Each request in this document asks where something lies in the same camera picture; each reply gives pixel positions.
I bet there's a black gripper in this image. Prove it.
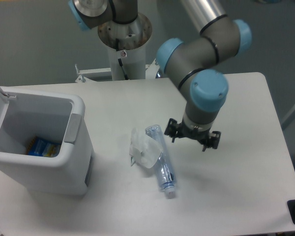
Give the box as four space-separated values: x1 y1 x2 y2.
164 118 221 151

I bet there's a clear plastic bottle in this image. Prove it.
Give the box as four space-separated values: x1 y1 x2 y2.
145 124 176 199

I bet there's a white paper wrapper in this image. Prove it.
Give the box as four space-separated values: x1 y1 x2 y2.
129 128 164 169

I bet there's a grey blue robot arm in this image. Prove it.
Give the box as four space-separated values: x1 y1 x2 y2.
68 0 252 149

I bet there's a white open trash can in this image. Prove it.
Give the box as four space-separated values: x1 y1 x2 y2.
0 87 93 195

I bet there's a blue yellow package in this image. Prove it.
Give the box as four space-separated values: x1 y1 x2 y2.
26 137 61 157

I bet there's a white pedestal base frame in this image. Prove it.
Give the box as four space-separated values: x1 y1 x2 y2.
75 60 165 83

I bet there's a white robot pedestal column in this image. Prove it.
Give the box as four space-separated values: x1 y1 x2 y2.
98 13 152 81

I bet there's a black cable on pedestal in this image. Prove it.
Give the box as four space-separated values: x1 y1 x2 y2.
115 38 129 80

